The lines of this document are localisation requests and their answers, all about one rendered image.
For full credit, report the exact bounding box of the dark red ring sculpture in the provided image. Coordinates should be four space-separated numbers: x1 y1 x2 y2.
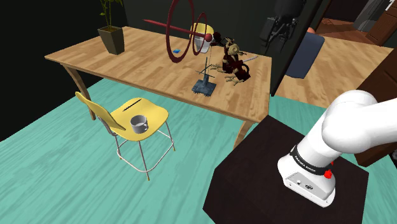
143 0 214 64

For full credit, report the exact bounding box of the yellow chair with metal legs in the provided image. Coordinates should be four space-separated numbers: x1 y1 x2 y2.
74 91 176 181

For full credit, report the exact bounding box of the dark red and beige figure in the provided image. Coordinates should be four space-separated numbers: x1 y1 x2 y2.
212 31 259 87

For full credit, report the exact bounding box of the grey mug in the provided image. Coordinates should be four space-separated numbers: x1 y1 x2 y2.
130 115 149 134

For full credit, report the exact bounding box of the white and yellow bucket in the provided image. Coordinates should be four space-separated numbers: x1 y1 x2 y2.
189 22 216 54

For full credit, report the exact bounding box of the potted plant in dark pot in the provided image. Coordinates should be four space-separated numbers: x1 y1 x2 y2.
97 0 126 55

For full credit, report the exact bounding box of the blue grey stand with rods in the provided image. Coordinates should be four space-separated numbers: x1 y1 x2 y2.
191 57 217 98

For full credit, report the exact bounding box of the dark blue padded furniture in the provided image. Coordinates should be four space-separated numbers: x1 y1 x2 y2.
284 31 326 80

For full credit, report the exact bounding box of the light wooden table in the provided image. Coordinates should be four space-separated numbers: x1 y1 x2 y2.
44 25 273 150

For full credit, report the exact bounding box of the dark robot stand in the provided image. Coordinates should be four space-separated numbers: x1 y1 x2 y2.
202 115 370 224

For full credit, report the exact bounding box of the black pen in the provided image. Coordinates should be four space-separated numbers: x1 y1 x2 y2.
122 98 143 112

